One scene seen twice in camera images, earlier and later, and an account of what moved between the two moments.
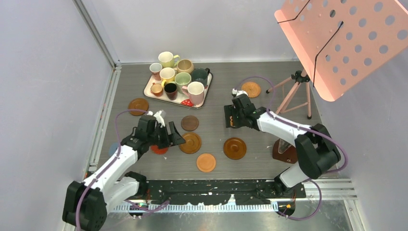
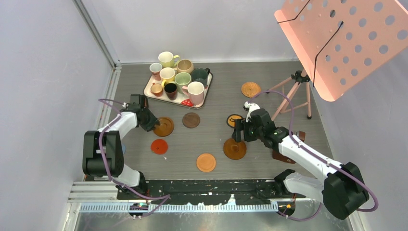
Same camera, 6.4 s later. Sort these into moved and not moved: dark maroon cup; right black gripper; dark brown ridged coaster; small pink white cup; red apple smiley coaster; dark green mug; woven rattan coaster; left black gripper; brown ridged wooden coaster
Moved: left black gripper; brown ridged wooden coaster; right black gripper
Not moved: dark maroon cup; small pink white cup; woven rattan coaster; dark green mug; red apple smiley coaster; dark brown ridged coaster
